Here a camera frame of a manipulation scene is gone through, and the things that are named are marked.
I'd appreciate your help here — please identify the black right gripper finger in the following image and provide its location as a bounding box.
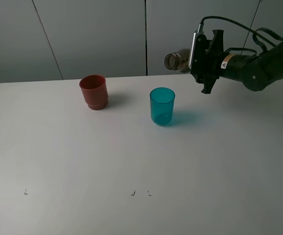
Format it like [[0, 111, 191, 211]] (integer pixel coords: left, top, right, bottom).
[[196, 74, 219, 94], [206, 29, 224, 53]]

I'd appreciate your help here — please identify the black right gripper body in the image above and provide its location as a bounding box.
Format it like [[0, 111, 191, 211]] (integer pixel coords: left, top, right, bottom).
[[206, 49, 248, 80]]

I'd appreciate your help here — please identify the smoky translucent water bottle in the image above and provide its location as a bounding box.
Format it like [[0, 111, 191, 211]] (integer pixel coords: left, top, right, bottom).
[[164, 49, 191, 74]]

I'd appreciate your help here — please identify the teal translucent plastic cup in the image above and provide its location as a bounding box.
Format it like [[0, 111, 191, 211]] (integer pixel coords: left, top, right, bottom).
[[150, 87, 175, 126]]

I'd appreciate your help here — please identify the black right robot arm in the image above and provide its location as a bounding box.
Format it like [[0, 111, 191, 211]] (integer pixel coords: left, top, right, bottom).
[[190, 30, 283, 94]]

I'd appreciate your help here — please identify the red plastic cup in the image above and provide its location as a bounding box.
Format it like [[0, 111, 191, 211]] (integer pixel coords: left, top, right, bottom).
[[79, 75, 108, 111]]

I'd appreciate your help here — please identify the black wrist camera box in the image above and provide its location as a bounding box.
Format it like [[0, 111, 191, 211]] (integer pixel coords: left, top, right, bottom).
[[188, 32, 211, 77]]

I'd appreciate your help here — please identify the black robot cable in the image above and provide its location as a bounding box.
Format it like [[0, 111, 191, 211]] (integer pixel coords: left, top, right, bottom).
[[197, 16, 283, 235]]

